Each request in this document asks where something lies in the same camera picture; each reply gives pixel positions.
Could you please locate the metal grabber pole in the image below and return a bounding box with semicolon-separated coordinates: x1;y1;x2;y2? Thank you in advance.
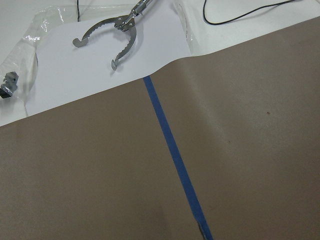
72;0;157;71

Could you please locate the white paper sheet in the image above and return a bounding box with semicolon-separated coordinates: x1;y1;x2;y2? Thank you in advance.
26;0;191;116

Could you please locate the clear plastic bag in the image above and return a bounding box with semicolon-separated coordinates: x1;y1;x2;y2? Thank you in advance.
0;5;80;125

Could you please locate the black tripod pole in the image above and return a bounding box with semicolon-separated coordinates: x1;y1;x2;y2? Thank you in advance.
0;71;19;99

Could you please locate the thin black table cable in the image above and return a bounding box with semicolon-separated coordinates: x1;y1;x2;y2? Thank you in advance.
202;0;305;26

